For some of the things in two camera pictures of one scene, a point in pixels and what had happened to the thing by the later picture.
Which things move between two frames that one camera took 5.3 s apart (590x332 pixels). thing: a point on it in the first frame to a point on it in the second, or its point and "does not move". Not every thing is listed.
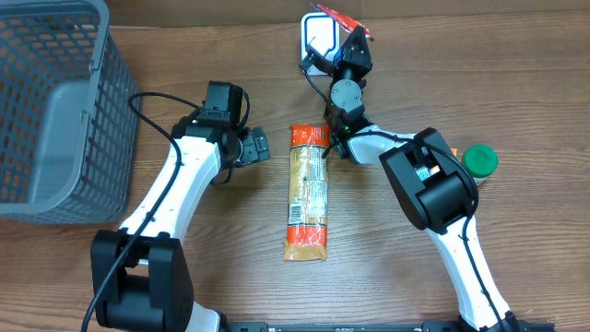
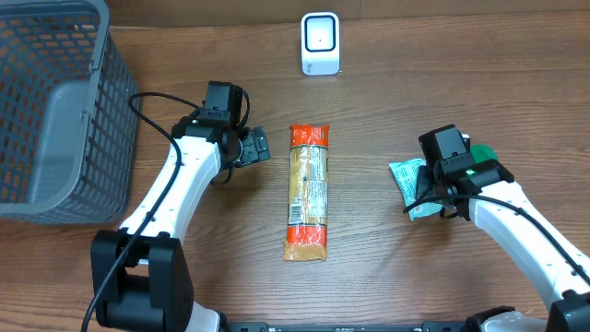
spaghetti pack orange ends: x=307 y=233 does not move
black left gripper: x=256 y=146 does not move
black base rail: x=423 y=326 does not move
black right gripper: x=353 y=57 to x=424 y=192
